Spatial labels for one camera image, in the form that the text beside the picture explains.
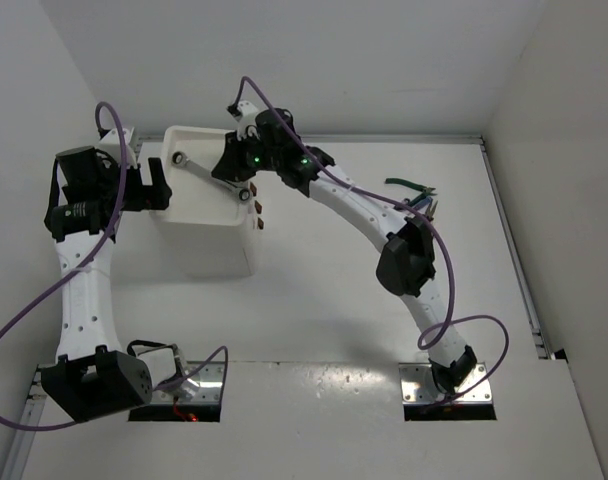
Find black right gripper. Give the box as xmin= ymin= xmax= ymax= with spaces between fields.
xmin=213 ymin=129 xmax=281 ymax=183

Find green handled pliers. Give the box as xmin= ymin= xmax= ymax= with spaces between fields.
xmin=384 ymin=177 xmax=435 ymax=196

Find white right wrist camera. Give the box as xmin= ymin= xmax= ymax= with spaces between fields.
xmin=227 ymin=100 xmax=260 ymax=140

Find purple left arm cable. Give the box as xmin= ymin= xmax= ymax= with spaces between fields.
xmin=0 ymin=101 xmax=229 ymax=432

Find metal base plate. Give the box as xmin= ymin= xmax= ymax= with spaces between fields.
xmin=399 ymin=363 xmax=493 ymax=407
xmin=149 ymin=361 xmax=226 ymax=407

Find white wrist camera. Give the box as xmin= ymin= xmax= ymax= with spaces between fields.
xmin=96 ymin=126 xmax=139 ymax=165
xmin=227 ymin=100 xmax=260 ymax=140

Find large silver ratchet wrench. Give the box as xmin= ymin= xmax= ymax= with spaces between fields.
xmin=171 ymin=151 xmax=252 ymax=204

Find white drawer organizer cabinet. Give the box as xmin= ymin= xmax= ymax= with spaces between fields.
xmin=154 ymin=126 xmax=262 ymax=278

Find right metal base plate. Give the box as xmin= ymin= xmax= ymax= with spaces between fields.
xmin=399 ymin=363 xmax=493 ymax=407

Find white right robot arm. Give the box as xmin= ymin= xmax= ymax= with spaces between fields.
xmin=211 ymin=101 xmax=476 ymax=396

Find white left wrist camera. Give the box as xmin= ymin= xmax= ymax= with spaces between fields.
xmin=96 ymin=126 xmax=139 ymax=165

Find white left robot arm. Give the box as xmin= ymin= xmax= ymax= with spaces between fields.
xmin=42 ymin=146 xmax=181 ymax=423

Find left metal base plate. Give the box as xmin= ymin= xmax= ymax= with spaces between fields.
xmin=149 ymin=361 xmax=226 ymax=407

